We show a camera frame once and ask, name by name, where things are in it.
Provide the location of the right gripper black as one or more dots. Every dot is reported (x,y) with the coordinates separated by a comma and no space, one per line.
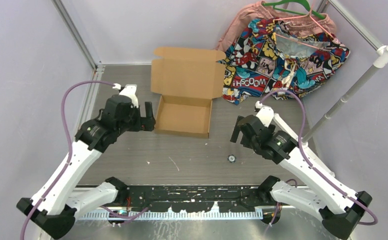
(235,134)

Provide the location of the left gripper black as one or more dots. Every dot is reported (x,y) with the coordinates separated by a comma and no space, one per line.
(142,124)

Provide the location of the small round floor fitting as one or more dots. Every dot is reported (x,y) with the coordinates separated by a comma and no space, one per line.
(231,158)

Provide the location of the brown cardboard box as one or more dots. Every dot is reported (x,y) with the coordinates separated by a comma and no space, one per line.
(187,80)

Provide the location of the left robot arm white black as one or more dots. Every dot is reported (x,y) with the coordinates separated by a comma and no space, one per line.
(52,208)

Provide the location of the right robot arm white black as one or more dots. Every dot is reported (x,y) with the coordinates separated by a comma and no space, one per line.
(302,163)

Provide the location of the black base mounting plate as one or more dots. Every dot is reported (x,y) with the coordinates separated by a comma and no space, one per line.
(195,198)

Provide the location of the colourful comic print shorts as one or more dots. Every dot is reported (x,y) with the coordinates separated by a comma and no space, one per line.
(268,58)

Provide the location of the pink garment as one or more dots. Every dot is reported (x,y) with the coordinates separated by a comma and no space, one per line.
(240,30)

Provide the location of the green plastic hanger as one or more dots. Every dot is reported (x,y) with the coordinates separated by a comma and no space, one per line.
(297,7)

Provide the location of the white grey clothes rack stand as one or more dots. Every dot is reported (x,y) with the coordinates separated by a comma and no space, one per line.
(348,120)

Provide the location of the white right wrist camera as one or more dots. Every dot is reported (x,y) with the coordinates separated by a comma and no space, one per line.
(264,113)

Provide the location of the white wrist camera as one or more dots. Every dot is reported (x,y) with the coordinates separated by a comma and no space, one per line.
(264,113)
(129,90)

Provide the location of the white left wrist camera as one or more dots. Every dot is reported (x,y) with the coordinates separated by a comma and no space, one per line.
(129,90)

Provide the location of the aluminium corner post left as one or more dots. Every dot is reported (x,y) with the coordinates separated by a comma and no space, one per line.
(74,32)

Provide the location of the aluminium corner post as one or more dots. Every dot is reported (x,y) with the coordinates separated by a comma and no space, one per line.
(74,32)
(365,33)

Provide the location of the pink wire hanger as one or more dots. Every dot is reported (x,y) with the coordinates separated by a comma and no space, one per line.
(293,45)

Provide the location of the aluminium corner post right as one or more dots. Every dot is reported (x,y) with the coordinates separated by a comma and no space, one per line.
(365,33)

